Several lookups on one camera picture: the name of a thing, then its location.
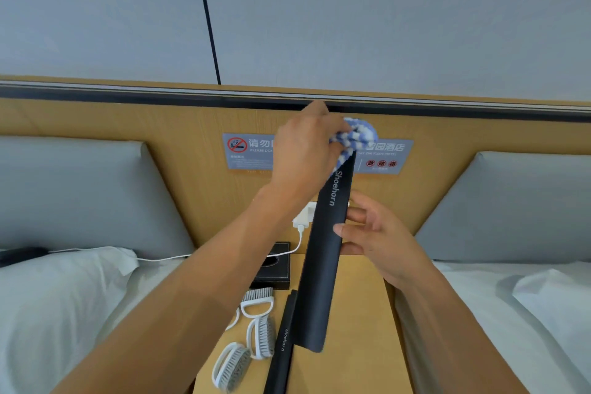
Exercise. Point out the black charging device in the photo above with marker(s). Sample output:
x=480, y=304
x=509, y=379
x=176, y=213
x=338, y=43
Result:
x=23, y=256

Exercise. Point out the wooden nightstand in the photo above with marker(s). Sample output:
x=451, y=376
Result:
x=360, y=338

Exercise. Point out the long black shoe spoon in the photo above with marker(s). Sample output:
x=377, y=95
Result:
x=279, y=361
x=318, y=278

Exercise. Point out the white brush grey bristles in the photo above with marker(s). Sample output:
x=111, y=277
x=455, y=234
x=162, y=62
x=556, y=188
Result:
x=238, y=368
x=234, y=320
x=258, y=293
x=267, y=336

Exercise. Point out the blue white striped cloth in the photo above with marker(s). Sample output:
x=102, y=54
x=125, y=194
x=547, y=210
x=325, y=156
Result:
x=360, y=135

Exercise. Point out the person's right hand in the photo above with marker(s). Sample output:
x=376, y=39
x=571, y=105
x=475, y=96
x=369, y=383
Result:
x=388, y=246

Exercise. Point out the grey wall sign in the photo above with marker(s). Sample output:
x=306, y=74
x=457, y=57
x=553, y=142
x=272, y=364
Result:
x=392, y=153

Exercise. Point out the white pillow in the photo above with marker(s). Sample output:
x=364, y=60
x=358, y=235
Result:
x=563, y=306
x=46, y=315

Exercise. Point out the wooden headboard panel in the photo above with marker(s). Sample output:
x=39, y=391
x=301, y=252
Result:
x=461, y=130

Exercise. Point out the person's right forearm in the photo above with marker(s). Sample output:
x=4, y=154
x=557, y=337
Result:
x=438, y=338

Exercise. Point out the white bed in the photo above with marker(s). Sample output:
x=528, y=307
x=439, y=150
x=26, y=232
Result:
x=485, y=306
x=152, y=278

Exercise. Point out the grey headboard cushion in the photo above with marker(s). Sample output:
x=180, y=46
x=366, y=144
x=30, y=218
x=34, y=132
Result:
x=531, y=209
x=69, y=195

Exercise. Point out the black leather tissue box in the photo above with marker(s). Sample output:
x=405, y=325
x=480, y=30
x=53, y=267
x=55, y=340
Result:
x=277, y=276

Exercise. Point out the white switch socket panel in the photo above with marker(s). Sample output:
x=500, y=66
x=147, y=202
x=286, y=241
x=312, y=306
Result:
x=310, y=209

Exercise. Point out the person's left forearm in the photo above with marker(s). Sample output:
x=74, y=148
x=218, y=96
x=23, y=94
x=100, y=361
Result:
x=184, y=306

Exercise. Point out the white charger plug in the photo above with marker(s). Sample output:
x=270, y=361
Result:
x=300, y=224

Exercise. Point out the person's left hand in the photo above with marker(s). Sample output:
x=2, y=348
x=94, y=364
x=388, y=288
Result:
x=300, y=153

